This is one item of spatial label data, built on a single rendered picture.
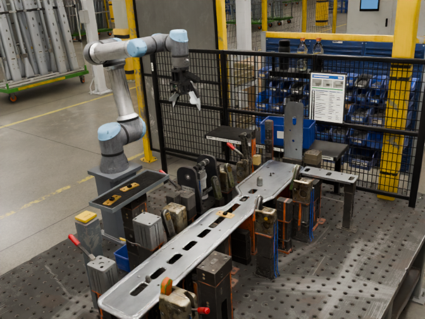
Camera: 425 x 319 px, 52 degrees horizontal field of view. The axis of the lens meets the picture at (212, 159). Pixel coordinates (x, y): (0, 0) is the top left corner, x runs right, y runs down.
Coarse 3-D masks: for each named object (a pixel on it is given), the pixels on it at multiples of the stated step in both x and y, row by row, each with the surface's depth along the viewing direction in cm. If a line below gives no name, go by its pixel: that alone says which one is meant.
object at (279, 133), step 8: (264, 120) 269; (280, 120) 274; (304, 120) 267; (312, 120) 264; (264, 128) 263; (280, 128) 258; (304, 128) 252; (312, 128) 258; (264, 136) 265; (280, 136) 260; (304, 136) 254; (312, 136) 262; (280, 144) 262; (304, 144) 256
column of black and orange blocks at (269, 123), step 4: (268, 120) 255; (272, 120) 255; (268, 124) 254; (272, 124) 255; (268, 128) 255; (272, 128) 256; (268, 132) 257; (272, 132) 257; (268, 136) 258; (272, 136) 258; (264, 140) 260; (268, 140) 259; (272, 140) 259; (268, 144) 260; (272, 144) 261; (268, 148) 261; (272, 148) 262; (268, 152) 262; (272, 152) 263; (268, 156) 263; (272, 156) 264
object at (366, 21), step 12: (348, 0) 782; (360, 0) 767; (372, 0) 755; (384, 0) 746; (396, 0) 734; (348, 12) 789; (360, 12) 776; (372, 12) 764; (384, 12) 752; (396, 12) 741; (420, 12) 719; (348, 24) 796; (360, 24) 783; (372, 24) 771; (384, 24) 759; (420, 24) 725
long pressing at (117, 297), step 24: (264, 168) 240; (288, 168) 239; (240, 192) 214; (264, 192) 214; (216, 216) 195; (240, 216) 194; (192, 240) 179; (216, 240) 178; (144, 264) 165; (168, 264) 164; (192, 264) 164; (120, 288) 153; (120, 312) 142; (144, 312) 142
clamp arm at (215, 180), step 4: (212, 176) 211; (216, 176) 211; (212, 180) 209; (216, 180) 210; (212, 184) 210; (216, 184) 210; (212, 188) 211; (216, 188) 211; (216, 192) 211; (220, 192) 213; (216, 196) 212; (220, 196) 212
